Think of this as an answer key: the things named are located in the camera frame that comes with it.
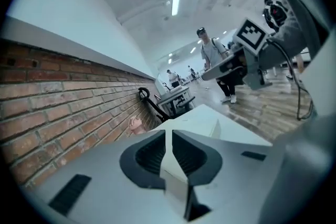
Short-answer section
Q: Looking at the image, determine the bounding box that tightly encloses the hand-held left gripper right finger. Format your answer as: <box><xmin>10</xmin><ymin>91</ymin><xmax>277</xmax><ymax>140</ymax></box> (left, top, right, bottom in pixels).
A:
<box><xmin>172</xmin><ymin>130</ymin><xmax>285</xmax><ymax>224</ymax></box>

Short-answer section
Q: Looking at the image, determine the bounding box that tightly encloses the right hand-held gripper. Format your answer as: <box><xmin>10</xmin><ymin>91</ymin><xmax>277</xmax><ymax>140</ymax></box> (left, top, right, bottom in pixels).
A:
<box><xmin>202</xmin><ymin>17</ymin><xmax>277</xmax><ymax>91</ymax></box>

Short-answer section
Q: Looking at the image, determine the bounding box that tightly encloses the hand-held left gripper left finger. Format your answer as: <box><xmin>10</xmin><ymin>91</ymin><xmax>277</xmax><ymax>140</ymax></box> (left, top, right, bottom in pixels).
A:
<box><xmin>28</xmin><ymin>130</ymin><xmax>185</xmax><ymax>224</ymax></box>

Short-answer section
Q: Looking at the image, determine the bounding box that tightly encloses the person's right forearm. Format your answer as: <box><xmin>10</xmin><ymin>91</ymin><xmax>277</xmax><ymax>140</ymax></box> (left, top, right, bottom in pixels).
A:
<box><xmin>267</xmin><ymin>7</ymin><xmax>316</xmax><ymax>72</ymax></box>

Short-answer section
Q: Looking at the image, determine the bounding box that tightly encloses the dark desk with white legs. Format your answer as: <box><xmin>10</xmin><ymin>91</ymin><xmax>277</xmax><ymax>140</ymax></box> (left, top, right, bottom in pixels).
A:
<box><xmin>156</xmin><ymin>84</ymin><xmax>191</xmax><ymax>116</ymax></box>

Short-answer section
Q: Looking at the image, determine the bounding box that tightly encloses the pink mannequin head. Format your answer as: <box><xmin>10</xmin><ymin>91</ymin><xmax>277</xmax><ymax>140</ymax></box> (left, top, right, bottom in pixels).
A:
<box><xmin>128</xmin><ymin>115</ymin><xmax>146</xmax><ymax>136</ymax></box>

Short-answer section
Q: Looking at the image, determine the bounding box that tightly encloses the black cable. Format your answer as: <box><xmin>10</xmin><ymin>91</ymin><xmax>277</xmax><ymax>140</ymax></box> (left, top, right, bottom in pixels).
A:
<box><xmin>271</xmin><ymin>39</ymin><xmax>316</xmax><ymax>121</ymax></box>

